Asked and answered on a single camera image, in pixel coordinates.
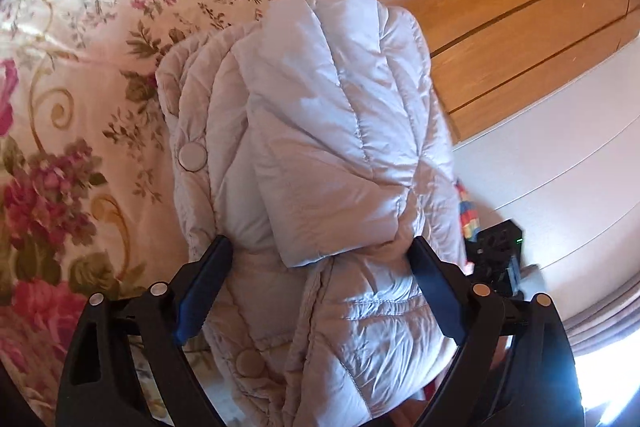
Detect floral bedspread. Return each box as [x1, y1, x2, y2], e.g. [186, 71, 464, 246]
[0, 0, 279, 427]

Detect white puffer jacket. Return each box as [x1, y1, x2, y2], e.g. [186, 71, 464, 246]
[155, 0, 469, 427]

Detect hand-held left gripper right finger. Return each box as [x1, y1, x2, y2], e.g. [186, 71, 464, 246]
[408, 235, 585, 427]

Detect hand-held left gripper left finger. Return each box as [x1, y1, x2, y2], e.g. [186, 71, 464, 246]
[55, 234, 234, 427]

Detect pale curtain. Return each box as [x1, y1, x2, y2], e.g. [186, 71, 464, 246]
[520, 264, 640, 360]

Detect wooden wardrobe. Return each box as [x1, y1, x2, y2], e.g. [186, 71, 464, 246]
[129, 0, 640, 144]

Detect multicolour plaid cloth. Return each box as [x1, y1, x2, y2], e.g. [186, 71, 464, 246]
[454, 178, 482, 267]

